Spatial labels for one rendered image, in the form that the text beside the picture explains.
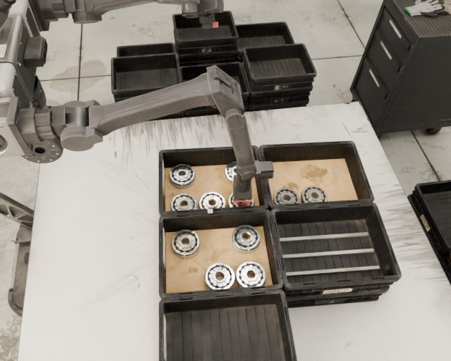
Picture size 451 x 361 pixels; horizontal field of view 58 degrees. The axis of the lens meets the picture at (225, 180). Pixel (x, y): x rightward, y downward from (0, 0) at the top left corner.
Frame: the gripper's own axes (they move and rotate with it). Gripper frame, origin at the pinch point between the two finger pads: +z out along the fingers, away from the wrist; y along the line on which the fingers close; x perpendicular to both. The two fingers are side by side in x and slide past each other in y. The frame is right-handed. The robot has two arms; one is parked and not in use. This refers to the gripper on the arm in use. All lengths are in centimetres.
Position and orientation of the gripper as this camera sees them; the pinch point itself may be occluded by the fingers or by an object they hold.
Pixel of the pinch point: (240, 199)
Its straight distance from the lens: 157.2
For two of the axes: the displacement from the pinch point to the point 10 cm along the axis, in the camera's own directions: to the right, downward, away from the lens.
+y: -0.2, -8.2, 5.7
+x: -10.0, 0.0, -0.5
